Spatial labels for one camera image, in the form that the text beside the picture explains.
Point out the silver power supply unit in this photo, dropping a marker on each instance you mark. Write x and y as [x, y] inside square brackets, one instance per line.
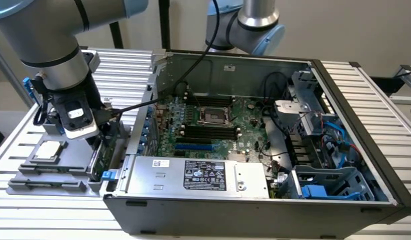
[166, 180]

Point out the metal disk bay cage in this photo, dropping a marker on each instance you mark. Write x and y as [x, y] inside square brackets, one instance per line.
[302, 110]

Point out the blue expansion slot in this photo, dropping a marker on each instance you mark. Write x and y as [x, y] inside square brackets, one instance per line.
[194, 147]

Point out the thin black stand pole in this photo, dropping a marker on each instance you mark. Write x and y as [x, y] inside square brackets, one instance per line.
[117, 35]

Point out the silver chipset heatsink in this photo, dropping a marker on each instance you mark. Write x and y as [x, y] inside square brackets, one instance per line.
[242, 157]

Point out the grey parts rack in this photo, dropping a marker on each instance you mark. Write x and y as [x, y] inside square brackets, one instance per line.
[35, 186]

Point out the blue disk caddy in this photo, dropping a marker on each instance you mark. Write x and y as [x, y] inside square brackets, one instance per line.
[314, 192]

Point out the blue plastic case latch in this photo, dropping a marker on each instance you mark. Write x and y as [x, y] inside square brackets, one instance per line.
[109, 175]

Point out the silver CPU chip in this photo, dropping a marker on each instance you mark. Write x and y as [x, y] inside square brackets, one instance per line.
[50, 150]

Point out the metal CPU socket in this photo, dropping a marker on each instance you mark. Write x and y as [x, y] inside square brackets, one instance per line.
[214, 115]

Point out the blue drive cage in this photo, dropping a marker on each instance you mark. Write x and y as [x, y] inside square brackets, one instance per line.
[346, 180]

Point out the aluminium side table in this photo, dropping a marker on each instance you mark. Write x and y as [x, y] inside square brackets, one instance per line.
[409, 80]

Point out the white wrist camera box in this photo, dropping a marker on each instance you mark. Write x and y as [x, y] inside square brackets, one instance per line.
[79, 125]

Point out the green graphics card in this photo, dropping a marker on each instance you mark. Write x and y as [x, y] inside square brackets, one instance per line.
[105, 160]

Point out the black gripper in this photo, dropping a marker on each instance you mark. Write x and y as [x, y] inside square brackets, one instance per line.
[97, 105]

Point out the round coin battery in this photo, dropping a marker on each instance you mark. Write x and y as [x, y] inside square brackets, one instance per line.
[251, 105]

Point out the black RAM slot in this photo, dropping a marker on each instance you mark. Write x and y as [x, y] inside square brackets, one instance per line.
[213, 137]
[213, 133]
[209, 100]
[209, 105]
[213, 130]
[209, 97]
[213, 127]

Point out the thick black stand pole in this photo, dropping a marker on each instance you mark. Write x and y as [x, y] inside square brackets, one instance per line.
[165, 25]

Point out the green RAM stick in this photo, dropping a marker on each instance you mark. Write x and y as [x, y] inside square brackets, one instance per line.
[53, 170]
[46, 185]

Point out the green motherboard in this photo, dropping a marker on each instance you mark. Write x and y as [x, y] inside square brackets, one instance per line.
[193, 117]

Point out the black open PC case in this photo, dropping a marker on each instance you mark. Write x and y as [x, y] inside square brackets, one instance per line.
[259, 217]

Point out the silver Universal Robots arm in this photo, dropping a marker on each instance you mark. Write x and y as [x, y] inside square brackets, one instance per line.
[42, 45]

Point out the black expansion slot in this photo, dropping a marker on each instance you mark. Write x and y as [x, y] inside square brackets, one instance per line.
[193, 153]

